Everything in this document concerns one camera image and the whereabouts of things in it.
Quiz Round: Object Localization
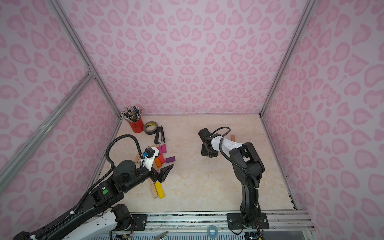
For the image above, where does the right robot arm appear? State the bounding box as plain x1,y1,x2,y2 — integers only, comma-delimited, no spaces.
198,127,265,228

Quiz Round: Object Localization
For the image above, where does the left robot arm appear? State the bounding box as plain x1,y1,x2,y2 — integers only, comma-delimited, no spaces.
14,160,174,240

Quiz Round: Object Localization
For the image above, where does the orange block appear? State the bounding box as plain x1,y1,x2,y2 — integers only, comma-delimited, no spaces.
155,158,163,168

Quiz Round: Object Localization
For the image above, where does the red block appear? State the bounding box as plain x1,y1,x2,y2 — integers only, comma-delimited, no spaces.
158,155,166,164

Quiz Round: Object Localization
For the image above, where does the purple block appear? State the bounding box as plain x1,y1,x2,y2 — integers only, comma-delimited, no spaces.
166,157,176,163

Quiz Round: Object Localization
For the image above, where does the wooden block beside yellow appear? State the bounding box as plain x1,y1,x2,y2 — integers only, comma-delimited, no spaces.
150,184,159,199

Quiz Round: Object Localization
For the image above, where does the magenta block upper right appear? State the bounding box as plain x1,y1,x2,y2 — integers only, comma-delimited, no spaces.
160,144,167,154

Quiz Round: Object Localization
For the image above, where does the black stapler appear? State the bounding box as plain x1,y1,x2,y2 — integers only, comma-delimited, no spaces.
154,126,166,145

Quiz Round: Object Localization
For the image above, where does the black tape roll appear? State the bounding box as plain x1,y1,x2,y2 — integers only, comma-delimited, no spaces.
143,121,159,135

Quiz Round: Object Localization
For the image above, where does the red pencil cup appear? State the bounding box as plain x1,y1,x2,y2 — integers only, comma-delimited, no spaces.
129,118,144,133

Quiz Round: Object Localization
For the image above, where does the bundle of coloured pencils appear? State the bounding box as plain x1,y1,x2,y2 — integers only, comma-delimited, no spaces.
121,106,142,123

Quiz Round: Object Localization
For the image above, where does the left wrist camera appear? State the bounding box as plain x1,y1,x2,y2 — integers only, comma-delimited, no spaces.
142,147,160,171

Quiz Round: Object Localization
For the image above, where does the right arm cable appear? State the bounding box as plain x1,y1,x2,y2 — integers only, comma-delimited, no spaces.
211,126,259,190

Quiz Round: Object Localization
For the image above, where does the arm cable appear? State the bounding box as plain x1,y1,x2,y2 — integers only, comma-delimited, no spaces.
104,134,143,169
211,126,259,190

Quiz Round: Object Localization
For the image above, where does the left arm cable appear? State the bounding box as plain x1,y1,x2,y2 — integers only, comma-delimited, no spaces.
104,134,143,169

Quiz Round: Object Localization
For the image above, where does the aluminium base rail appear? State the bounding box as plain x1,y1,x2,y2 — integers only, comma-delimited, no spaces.
80,209,316,240

